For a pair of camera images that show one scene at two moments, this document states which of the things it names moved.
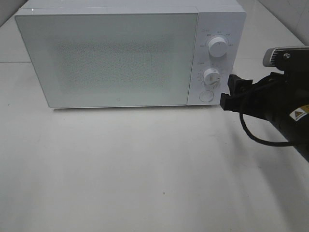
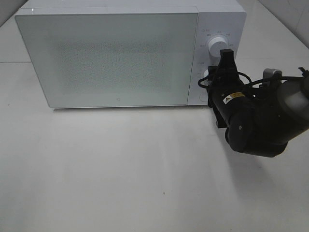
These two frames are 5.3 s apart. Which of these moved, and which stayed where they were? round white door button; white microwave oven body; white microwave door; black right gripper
Moved: black right gripper
Stayed: white microwave door; white microwave oven body; round white door button
